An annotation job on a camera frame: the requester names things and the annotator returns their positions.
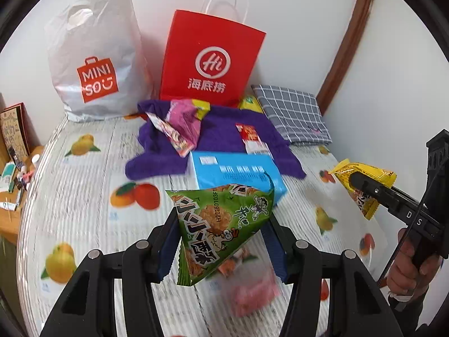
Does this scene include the small pink bottles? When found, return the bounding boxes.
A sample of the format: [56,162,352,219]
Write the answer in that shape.
[17,161,34,190]

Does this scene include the wooden nightstand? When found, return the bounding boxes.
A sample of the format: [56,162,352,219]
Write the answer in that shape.
[0,144,44,246]

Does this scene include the white plastic shopping bag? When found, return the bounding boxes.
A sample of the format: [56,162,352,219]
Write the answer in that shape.
[44,0,155,123]

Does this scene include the person's right forearm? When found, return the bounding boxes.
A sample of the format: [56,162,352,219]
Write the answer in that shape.
[388,288,449,337]

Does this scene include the red paper bag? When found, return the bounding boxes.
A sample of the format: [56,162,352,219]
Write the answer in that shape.
[159,0,266,108]

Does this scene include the fruit print table cover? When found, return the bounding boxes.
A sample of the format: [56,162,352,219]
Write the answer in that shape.
[16,112,397,337]

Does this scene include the teal white box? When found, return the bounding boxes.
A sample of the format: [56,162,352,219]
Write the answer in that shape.
[2,163,18,193]

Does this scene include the large pink snack bag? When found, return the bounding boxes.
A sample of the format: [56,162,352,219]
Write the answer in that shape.
[165,99,211,148]

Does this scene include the red snack packet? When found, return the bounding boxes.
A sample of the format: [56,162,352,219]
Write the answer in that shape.
[235,123,267,155]

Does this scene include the green triangular snack packet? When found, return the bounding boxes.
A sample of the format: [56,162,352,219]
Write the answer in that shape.
[166,172,276,286]

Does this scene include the blue tissue pack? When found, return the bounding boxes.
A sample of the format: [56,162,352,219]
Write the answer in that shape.
[187,151,287,208]

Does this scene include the yellow triangular snack packet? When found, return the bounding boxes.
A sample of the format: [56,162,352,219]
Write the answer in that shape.
[330,160,397,220]

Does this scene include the patterned hardcover book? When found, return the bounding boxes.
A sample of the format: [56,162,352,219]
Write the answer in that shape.
[0,103,32,158]

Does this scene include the yellow snack bag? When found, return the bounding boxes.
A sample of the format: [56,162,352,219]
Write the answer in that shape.
[239,95,264,113]

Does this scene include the pale pink snack packet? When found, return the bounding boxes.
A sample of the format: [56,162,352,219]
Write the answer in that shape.
[228,270,281,316]

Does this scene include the grey checked folded cloth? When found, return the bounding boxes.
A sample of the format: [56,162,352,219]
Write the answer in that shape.
[251,84,332,146]

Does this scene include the long pink bear snack packet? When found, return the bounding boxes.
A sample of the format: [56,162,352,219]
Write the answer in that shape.
[145,111,192,157]

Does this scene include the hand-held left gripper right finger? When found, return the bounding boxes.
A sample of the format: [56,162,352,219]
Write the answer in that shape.
[261,214,404,337]

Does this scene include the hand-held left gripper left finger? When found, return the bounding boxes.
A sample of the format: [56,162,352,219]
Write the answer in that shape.
[38,211,181,337]

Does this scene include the brown wooden door frame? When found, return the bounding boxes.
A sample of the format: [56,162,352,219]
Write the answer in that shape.
[316,0,377,116]

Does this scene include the purple towel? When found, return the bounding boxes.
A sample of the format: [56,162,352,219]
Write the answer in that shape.
[125,99,306,179]

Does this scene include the person's right hand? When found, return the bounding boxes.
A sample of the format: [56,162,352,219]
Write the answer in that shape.
[388,228,443,297]

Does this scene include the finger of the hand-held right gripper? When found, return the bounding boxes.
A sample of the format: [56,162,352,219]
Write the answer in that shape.
[350,173,407,218]

